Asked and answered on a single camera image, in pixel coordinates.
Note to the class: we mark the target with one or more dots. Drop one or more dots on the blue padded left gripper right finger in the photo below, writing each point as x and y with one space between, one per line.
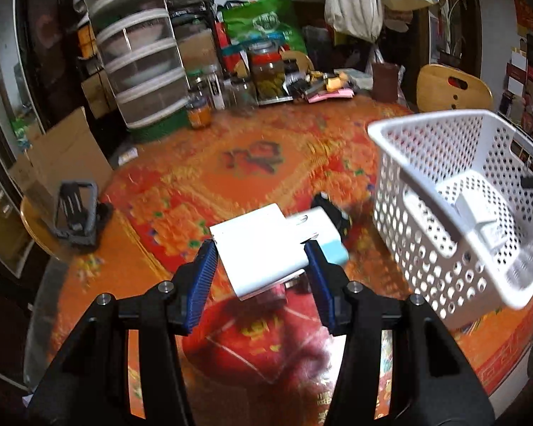
432 382

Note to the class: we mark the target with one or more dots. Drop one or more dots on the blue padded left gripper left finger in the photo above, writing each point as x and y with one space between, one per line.
87 383

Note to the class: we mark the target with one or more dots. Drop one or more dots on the white usb charger block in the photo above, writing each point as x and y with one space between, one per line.
491 234

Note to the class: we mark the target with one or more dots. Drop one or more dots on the white plug adapter m06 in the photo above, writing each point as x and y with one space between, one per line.
472 206

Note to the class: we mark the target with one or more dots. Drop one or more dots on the white perforated plastic basket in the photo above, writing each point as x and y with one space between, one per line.
424 162

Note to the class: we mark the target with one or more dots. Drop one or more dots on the white power adapter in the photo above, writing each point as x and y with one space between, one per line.
258 250

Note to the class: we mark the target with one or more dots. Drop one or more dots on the wooden chair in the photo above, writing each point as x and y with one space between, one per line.
444 88

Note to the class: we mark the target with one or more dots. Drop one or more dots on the brown ceramic mug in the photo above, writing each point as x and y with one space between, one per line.
385 83

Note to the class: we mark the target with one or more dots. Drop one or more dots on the white blue power bank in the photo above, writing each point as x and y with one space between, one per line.
316 225

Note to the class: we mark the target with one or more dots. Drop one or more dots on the cardboard box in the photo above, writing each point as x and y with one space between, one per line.
67 152

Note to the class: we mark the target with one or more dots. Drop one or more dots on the beige cloth tote bag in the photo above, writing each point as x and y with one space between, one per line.
362 19

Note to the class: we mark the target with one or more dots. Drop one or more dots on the glass jar of pickles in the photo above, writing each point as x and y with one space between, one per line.
267 70

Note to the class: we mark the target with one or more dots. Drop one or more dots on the orange lidded small jar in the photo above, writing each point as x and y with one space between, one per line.
199 112

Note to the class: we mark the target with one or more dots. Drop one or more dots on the green shopping bag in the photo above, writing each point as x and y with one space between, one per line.
264 19

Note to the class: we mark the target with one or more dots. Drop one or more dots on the white stacked drawer organizer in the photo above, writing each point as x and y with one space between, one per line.
141 58

